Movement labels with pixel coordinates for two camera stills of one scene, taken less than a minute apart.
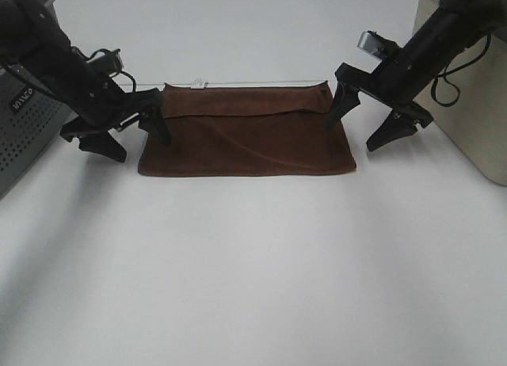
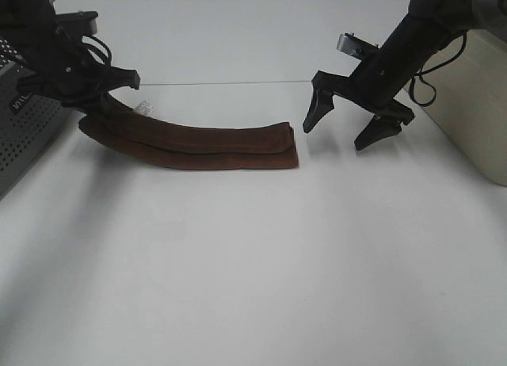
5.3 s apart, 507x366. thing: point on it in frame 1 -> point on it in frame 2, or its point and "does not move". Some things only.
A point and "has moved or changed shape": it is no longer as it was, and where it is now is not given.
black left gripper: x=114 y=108 -> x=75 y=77
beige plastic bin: x=469 y=101 does not move
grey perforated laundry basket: x=32 y=118 does not move
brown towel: x=247 y=129 has moved or changed shape
